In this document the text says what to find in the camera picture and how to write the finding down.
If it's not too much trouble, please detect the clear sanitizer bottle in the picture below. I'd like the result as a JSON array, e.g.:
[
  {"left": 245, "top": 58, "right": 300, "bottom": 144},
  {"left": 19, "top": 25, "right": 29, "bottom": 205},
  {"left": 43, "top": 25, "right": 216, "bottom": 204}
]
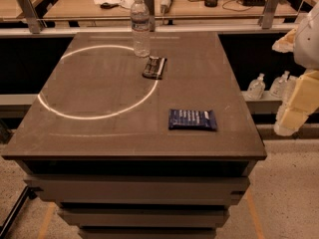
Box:
[
  {"left": 247, "top": 73, "right": 265, "bottom": 100},
  {"left": 269, "top": 71, "right": 290, "bottom": 98}
]

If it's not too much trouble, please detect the grey drawer cabinet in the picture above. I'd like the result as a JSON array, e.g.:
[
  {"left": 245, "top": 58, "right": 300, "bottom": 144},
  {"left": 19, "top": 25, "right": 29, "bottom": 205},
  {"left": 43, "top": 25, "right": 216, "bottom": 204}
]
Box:
[{"left": 24, "top": 158, "right": 255, "bottom": 239}]

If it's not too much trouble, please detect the black rxbar chocolate bar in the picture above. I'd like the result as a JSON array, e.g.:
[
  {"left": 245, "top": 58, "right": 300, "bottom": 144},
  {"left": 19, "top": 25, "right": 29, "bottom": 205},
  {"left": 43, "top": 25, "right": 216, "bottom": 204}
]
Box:
[{"left": 143, "top": 56, "right": 166, "bottom": 80}]

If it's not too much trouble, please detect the left metal bracket post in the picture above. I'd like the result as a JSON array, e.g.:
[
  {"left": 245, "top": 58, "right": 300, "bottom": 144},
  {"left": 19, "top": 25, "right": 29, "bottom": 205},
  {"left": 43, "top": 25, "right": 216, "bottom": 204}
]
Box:
[{"left": 17, "top": 0, "right": 43, "bottom": 34}]

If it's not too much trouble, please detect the grey handheld tool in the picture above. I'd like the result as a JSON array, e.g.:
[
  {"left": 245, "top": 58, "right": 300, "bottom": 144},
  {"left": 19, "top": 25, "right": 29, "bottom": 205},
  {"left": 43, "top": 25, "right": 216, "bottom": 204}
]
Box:
[{"left": 160, "top": 0, "right": 173, "bottom": 14}]

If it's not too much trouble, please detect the right clear sanitizer bottle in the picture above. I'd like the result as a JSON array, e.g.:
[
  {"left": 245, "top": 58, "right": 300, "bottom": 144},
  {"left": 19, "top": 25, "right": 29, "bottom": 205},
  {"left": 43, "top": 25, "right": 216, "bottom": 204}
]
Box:
[{"left": 269, "top": 71, "right": 290, "bottom": 98}]

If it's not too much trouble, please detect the clear plastic water bottle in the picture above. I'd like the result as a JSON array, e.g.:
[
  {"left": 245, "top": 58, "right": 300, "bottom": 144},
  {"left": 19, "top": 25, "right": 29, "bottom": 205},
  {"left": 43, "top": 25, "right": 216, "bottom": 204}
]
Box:
[{"left": 130, "top": 0, "right": 151, "bottom": 58}]

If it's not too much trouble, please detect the right metal bracket post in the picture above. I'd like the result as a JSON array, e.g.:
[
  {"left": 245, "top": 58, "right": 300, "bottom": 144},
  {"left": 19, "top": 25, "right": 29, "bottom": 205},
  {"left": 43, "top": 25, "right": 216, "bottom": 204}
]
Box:
[{"left": 258, "top": 0, "right": 289, "bottom": 30}]

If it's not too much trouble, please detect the metal bracket post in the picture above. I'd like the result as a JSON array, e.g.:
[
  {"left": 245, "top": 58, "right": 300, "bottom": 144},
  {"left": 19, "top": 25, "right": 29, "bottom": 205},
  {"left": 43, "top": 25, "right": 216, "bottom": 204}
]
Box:
[
  {"left": 17, "top": 0, "right": 43, "bottom": 34},
  {"left": 144, "top": 0, "right": 156, "bottom": 32},
  {"left": 258, "top": 0, "right": 289, "bottom": 30}
]

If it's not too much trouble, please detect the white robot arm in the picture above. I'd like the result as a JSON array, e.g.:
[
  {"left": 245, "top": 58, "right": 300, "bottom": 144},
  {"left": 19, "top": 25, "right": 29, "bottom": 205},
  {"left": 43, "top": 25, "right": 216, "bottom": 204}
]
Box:
[{"left": 272, "top": 3, "right": 319, "bottom": 136}]

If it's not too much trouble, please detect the left clear sanitizer bottle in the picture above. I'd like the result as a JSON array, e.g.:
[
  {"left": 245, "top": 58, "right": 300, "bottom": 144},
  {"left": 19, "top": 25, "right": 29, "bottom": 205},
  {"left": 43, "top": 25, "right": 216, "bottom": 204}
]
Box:
[{"left": 247, "top": 73, "right": 265, "bottom": 100}]

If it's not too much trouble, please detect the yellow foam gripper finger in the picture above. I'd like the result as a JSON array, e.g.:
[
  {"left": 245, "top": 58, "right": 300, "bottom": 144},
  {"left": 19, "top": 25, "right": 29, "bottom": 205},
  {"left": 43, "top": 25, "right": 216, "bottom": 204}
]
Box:
[{"left": 274, "top": 70, "right": 319, "bottom": 136}]

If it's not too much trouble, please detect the blue rxbar blueberry bar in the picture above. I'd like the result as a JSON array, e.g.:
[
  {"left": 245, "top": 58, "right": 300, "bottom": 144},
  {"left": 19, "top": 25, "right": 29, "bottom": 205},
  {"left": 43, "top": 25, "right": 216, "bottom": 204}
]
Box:
[{"left": 168, "top": 110, "right": 217, "bottom": 131}]

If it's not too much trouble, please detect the middle metal bracket post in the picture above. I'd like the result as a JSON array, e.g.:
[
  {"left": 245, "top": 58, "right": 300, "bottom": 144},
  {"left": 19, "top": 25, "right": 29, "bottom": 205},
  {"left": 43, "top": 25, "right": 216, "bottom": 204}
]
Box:
[{"left": 144, "top": 0, "right": 156, "bottom": 32}]

